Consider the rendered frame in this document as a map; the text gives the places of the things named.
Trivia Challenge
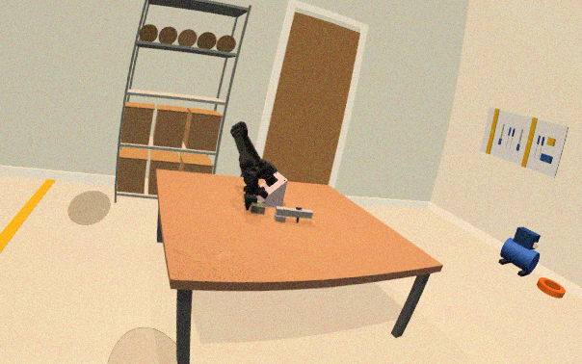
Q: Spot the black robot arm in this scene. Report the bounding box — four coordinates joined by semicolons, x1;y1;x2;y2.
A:
230;121;278;199

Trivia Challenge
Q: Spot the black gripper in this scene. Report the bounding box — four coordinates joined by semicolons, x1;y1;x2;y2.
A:
244;182;258;211

